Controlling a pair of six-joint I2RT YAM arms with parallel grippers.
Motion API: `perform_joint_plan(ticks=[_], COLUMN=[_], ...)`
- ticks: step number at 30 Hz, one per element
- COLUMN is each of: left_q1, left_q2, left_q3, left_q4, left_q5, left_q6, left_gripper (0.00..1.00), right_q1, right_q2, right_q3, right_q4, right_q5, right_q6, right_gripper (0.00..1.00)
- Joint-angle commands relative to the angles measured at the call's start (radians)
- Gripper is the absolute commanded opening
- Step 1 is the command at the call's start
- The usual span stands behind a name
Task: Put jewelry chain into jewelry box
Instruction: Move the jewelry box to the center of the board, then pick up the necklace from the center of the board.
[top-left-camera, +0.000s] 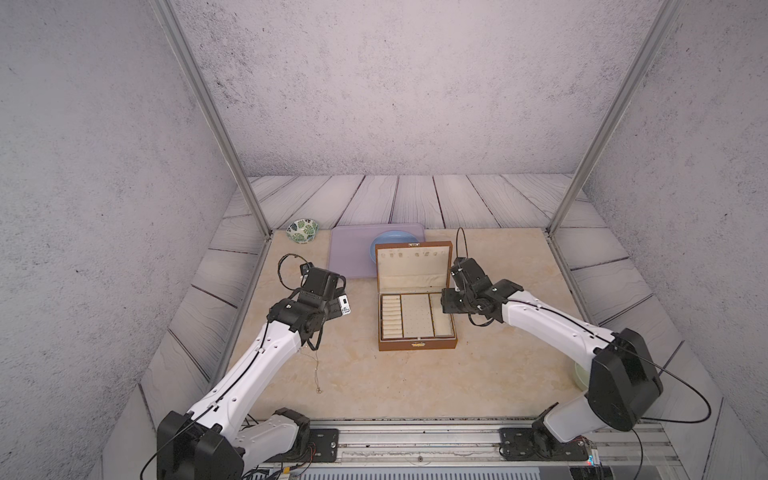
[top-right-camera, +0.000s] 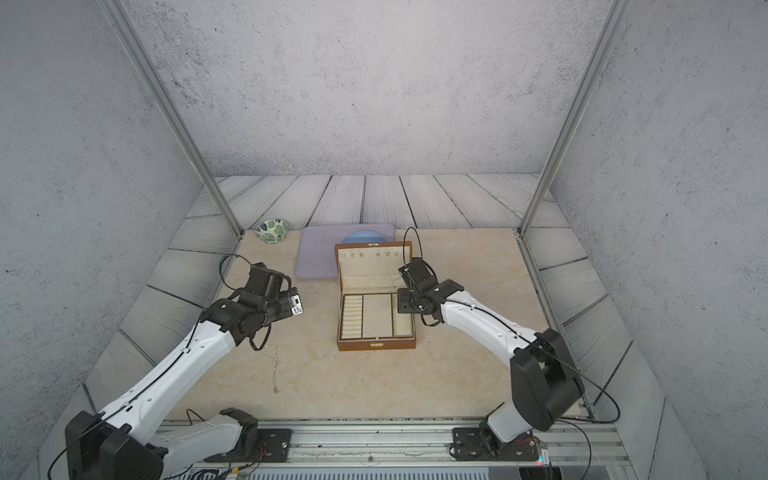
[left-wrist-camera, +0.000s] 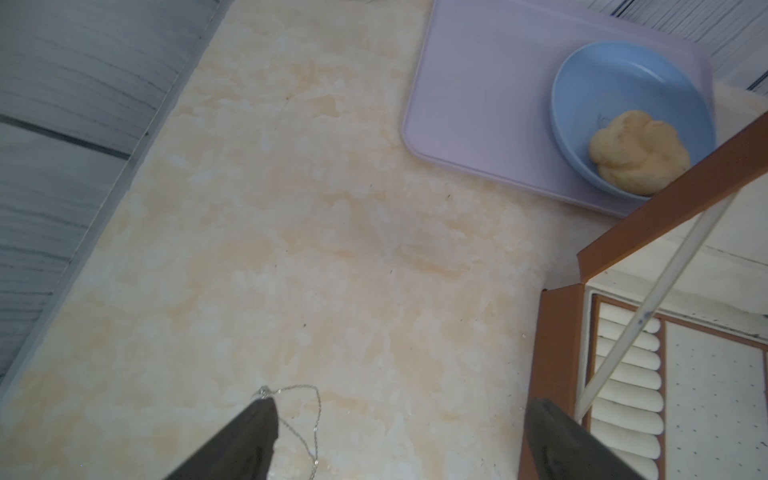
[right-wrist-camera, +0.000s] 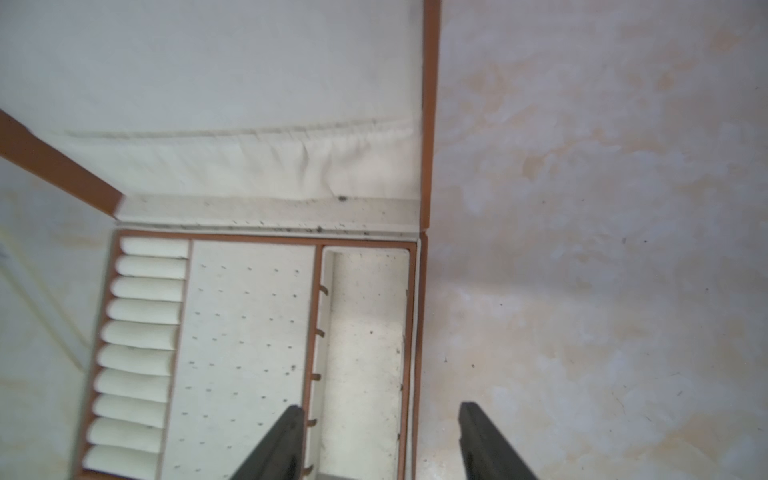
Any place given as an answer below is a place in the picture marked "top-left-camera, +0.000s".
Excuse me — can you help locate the brown wooden jewelry box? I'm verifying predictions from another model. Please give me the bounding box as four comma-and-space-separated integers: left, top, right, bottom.
374, 241, 458, 351

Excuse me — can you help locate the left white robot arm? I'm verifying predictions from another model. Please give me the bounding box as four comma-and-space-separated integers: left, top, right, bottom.
147, 263, 350, 479

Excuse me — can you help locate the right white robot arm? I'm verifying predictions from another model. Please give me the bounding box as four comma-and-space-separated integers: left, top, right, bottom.
441, 257, 666, 451

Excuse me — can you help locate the lilac plastic tray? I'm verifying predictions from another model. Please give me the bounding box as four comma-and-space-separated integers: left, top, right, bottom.
328, 223, 425, 279

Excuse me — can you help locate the green leaf pattern bowl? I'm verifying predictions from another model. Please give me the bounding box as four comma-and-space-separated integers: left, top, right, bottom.
286, 218, 319, 244

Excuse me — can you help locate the blue plate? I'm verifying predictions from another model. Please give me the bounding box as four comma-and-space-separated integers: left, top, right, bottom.
369, 230, 423, 263

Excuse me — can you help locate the pale green bowl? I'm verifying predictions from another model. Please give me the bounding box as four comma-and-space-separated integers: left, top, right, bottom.
573, 363, 590, 391

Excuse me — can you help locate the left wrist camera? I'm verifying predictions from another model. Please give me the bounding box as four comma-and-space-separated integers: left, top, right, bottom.
338, 295, 351, 316

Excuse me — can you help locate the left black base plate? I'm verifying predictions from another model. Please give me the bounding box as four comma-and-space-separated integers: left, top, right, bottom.
263, 427, 340, 464

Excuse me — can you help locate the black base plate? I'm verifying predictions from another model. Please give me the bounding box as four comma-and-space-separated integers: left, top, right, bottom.
263, 427, 340, 464
499, 428, 591, 462

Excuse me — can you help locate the aluminium mounting rail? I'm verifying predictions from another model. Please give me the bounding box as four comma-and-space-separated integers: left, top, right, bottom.
240, 419, 688, 479

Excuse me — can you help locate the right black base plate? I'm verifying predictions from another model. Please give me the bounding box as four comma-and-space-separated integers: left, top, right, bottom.
499, 428, 591, 462

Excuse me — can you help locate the left aluminium frame post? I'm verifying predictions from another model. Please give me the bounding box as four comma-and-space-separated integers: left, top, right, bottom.
151, 0, 273, 238

